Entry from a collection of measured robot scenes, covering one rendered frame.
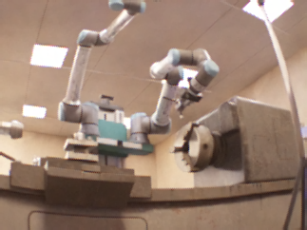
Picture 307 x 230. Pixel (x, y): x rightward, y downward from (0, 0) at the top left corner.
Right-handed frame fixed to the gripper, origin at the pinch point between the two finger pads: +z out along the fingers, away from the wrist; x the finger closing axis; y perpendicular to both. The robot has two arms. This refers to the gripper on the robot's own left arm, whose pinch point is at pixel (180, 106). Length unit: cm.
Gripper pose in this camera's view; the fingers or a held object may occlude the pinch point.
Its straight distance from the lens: 180.7
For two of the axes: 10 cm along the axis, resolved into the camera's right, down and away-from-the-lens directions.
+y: 2.2, 7.4, -6.4
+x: 8.4, 1.8, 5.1
